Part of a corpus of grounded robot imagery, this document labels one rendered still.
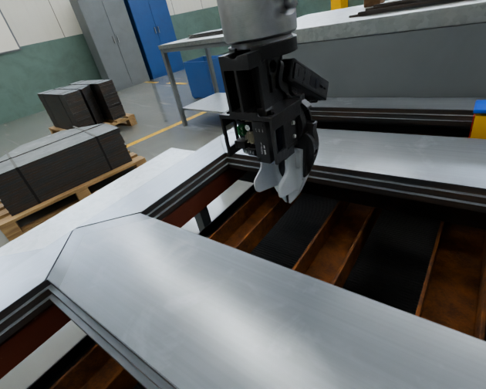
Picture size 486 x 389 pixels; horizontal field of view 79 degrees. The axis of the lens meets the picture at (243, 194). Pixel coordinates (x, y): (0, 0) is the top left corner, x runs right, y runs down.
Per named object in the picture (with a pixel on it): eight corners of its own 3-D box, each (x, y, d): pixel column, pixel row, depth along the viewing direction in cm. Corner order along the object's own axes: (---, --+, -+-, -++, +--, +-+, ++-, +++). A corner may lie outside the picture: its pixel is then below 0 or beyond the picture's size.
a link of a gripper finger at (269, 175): (252, 214, 42) (240, 155, 37) (275, 192, 45) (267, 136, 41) (271, 220, 40) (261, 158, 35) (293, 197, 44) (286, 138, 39)
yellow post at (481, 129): (456, 195, 69) (475, 116, 59) (459, 184, 73) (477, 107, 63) (483, 199, 67) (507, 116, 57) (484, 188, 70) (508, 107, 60)
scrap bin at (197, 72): (192, 98, 506) (182, 62, 475) (211, 90, 527) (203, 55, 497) (214, 100, 464) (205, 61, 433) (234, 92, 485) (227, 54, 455)
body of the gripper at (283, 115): (227, 160, 36) (202, 55, 30) (266, 133, 42) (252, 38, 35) (281, 171, 32) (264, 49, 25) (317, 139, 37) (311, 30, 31)
